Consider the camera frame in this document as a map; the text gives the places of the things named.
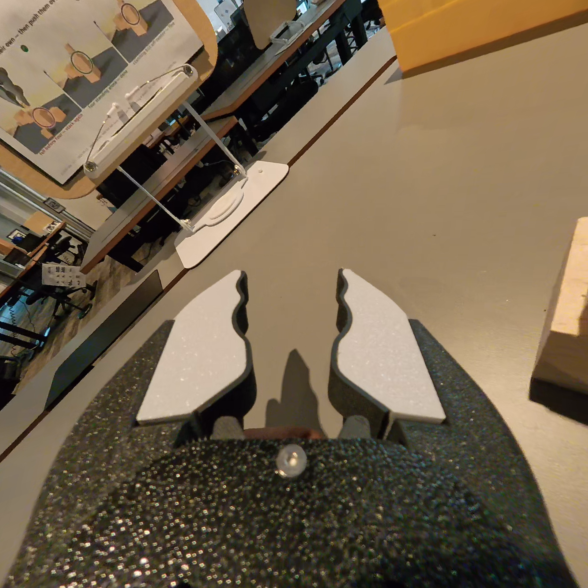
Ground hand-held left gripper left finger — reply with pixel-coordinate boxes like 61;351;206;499
135;269;257;444

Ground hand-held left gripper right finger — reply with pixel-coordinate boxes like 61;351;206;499
327;268;447;439

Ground pale wooden cube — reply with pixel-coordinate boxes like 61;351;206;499
530;218;588;410

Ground black desk panel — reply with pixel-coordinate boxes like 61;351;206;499
43;269;164;412

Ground grey desk with brown edge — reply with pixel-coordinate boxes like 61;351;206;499
80;115;239;274

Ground white printed paper sheet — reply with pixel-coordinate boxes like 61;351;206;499
41;262;86;288

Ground black office chair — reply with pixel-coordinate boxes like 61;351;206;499
25;232;98;322

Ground white folding stand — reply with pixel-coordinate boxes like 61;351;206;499
83;64;290;270

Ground instruction poster on board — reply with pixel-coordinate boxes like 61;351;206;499
0;0;219;201

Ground long grey background desk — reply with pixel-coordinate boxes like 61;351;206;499
202;0;364;121

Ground beige divider panel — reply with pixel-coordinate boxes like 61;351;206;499
241;0;298;50

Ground yellow box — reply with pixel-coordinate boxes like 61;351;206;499
378;0;588;73

